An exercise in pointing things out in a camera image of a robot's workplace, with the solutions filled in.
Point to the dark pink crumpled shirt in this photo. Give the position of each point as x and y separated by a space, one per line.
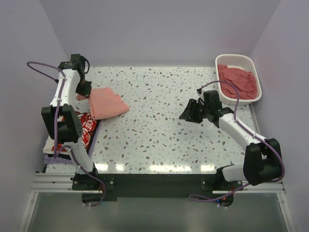
243 81

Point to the salmon pink t shirt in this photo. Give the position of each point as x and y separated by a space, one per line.
104 103

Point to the aluminium extrusion rail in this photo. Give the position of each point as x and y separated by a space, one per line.
62 183

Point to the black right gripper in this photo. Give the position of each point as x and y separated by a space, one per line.
189 114

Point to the white plastic laundry basket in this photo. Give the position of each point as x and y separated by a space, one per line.
241 62

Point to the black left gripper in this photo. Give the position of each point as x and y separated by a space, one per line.
87 91

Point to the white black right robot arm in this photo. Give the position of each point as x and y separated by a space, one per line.
262 161

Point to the red white printed folded shirt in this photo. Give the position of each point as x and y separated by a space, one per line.
89 127

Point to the lavender folded shirt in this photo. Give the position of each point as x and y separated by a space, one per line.
63 157

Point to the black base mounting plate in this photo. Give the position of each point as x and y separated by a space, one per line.
150 186

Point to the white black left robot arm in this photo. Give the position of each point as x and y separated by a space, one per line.
60 118

